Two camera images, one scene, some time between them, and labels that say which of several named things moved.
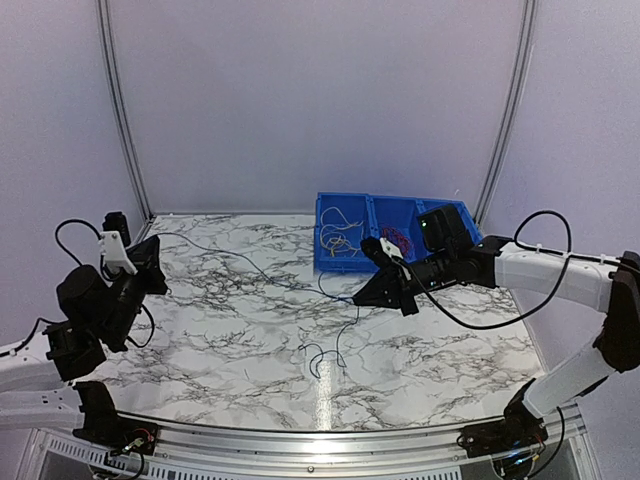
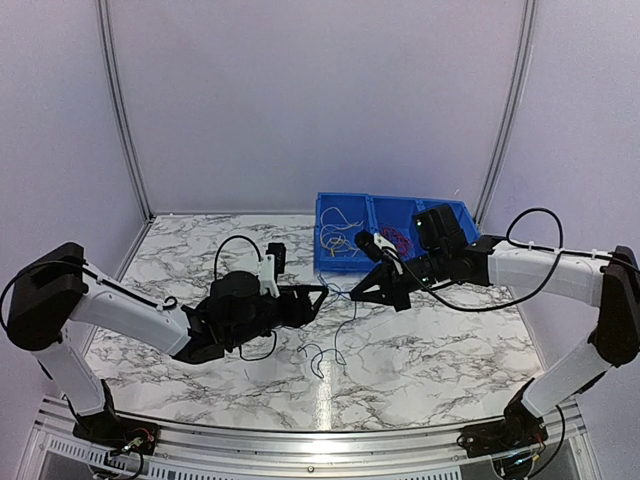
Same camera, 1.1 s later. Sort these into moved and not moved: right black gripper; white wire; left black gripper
Moved: left black gripper
Not moved: right black gripper; white wire
